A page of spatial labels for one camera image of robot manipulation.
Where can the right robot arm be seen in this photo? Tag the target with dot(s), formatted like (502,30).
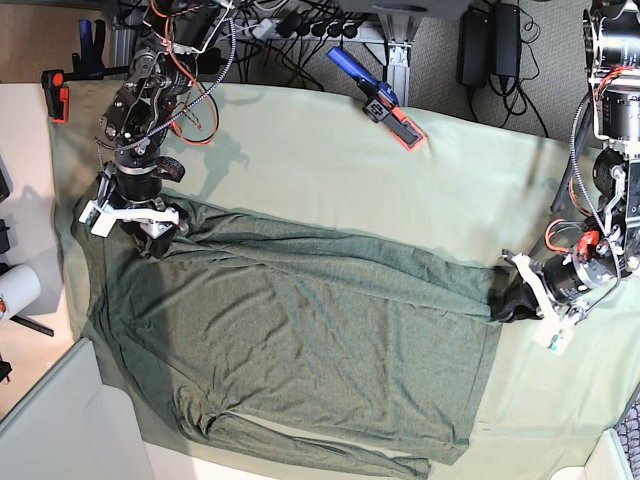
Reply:
(149,104)

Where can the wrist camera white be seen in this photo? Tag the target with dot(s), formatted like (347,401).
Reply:
(554,333)
(99,219)

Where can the light green table cloth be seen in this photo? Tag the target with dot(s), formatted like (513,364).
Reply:
(467,193)

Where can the green long-sleeve T-shirt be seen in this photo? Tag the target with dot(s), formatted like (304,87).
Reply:
(297,344)

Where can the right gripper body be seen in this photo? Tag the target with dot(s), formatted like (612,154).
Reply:
(119,190)

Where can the black power adapter pair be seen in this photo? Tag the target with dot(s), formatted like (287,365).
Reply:
(489,43)

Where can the aluminium frame post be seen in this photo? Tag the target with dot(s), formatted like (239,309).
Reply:
(399,33)

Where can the blue orange clamp left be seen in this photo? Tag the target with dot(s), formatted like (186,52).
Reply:
(87,66)

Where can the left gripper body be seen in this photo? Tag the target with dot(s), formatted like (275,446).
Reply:
(563,279)

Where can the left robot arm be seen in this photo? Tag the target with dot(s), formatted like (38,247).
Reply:
(601,181)

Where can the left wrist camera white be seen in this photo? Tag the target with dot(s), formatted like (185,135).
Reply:
(554,333)

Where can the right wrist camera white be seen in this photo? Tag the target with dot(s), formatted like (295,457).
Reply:
(99,219)

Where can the black power strip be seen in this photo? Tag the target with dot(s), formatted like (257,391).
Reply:
(348,30)

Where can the blue orange clamp centre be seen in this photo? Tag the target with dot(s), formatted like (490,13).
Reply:
(381,105)

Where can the white cylinder roll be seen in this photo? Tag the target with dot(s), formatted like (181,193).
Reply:
(19,287)

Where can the blue orange clamp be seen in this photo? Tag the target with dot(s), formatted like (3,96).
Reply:
(87,66)
(381,105)

